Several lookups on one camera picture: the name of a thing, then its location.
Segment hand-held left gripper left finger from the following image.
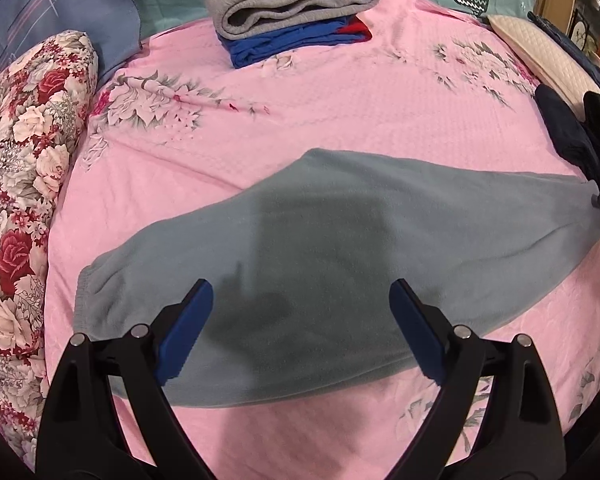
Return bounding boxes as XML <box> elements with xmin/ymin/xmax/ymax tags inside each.
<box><xmin>35</xmin><ymin>278</ymin><xmax>216</xmax><ymax>480</ymax></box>

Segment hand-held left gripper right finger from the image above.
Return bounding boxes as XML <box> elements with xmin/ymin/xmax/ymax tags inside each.
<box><xmin>387</xmin><ymin>279</ymin><xmax>566</xmax><ymax>480</ymax></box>

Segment grey-blue pants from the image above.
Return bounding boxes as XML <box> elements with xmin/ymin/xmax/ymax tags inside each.
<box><xmin>74</xmin><ymin>147</ymin><xmax>600</xmax><ymax>409</ymax></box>

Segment dark navy garment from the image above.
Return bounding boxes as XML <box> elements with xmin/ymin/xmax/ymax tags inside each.
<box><xmin>535</xmin><ymin>84</ymin><xmax>600</xmax><ymax>181</ymax></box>

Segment dark denim garment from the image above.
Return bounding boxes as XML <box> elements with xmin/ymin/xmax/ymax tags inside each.
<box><xmin>527</xmin><ymin>10</ymin><xmax>600</xmax><ymax>93</ymax></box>

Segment cream quilted pillow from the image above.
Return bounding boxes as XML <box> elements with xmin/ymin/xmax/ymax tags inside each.
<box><xmin>486</xmin><ymin>14</ymin><xmax>600</xmax><ymax>116</ymax></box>

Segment rolled floral quilt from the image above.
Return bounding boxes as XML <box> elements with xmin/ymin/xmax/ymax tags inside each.
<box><xmin>0</xmin><ymin>30</ymin><xmax>100</xmax><ymax>471</ymax></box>

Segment pink floral bed sheet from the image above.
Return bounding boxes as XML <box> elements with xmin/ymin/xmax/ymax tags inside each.
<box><xmin>45</xmin><ymin>0</ymin><xmax>600</xmax><ymax>480</ymax></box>

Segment folded blue and red garment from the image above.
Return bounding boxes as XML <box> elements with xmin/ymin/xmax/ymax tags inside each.
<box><xmin>219</xmin><ymin>16</ymin><xmax>372</xmax><ymax>70</ymax></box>

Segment blue plaid pillow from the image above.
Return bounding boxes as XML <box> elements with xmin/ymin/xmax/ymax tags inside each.
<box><xmin>0</xmin><ymin>0</ymin><xmax>143</xmax><ymax>93</ymax></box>

